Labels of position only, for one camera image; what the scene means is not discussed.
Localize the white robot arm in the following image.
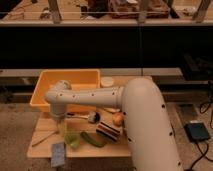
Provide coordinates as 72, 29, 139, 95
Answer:
45, 77, 183, 171

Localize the green plastic cup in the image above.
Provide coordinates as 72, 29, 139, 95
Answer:
64, 132, 80, 149

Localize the blue sponge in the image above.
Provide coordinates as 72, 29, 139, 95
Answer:
51, 142, 65, 167

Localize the dish brush with black head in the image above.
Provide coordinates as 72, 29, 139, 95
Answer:
67, 112, 100, 123

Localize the green cucumber toy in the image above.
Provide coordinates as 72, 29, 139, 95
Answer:
80, 132, 106, 148

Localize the striped brown block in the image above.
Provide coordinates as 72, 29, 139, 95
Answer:
96, 122, 120, 142

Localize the wooden board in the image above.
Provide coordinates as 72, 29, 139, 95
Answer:
26, 75, 154, 159

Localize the banana toy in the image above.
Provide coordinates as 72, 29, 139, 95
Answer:
103, 108, 120, 113

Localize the yellow plastic bin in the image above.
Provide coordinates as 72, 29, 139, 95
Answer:
30, 69, 100, 113

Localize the peach apple toy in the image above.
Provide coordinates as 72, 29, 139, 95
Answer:
113, 113, 124, 126

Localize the white round lid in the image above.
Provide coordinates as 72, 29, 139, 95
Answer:
101, 77, 114, 88

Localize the black pedal box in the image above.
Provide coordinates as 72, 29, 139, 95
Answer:
184, 123, 211, 142

